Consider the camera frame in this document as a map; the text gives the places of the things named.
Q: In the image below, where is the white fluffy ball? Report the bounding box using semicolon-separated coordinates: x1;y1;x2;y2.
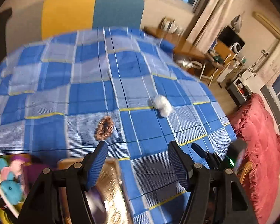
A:
153;95;173;118

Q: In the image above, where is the blue plush toy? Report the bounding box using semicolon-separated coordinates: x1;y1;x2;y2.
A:
0;158;23;205

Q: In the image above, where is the brown scrunchie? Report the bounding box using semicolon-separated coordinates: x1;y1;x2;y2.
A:
94;116;114;141

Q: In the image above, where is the ornate silver tissue box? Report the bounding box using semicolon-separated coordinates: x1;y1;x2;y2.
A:
57;157;131;224

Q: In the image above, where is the pink bedspread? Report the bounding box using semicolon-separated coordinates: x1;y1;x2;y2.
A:
229;94;280;223

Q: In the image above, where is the purple cardboard box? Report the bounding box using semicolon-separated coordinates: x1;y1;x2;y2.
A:
19;162;49;197

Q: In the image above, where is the blue plaid tablecloth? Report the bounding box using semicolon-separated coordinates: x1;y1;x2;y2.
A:
0;27;236;223

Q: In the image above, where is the gold metal tray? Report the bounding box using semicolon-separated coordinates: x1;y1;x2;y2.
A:
0;154;32;223

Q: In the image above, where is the wooden chair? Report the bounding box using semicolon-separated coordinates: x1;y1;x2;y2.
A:
199;40;236;86

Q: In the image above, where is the wooden side table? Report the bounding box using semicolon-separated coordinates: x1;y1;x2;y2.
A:
143;26;206;60

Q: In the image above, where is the black monitor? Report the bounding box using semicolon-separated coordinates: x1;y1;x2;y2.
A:
218;26;245;54

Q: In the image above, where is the air conditioner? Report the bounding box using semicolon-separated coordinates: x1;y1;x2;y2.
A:
252;11;280;39

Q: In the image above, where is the grey yellow blue headboard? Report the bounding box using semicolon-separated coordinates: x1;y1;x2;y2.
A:
4;0;145;59

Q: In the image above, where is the patterned curtain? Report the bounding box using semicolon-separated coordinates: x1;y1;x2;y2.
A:
188;0;233;54

